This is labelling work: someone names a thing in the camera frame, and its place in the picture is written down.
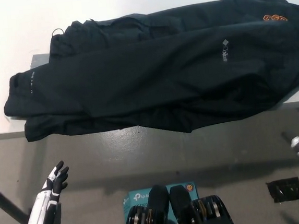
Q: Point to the grey table mat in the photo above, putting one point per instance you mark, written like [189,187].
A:
[39,61]

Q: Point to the teal tp-link box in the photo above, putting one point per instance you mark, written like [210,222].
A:
[137,197]

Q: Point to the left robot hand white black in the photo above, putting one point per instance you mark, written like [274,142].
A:
[41,208]

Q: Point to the black jacket with orange logo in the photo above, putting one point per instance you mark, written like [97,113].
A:
[142,86]

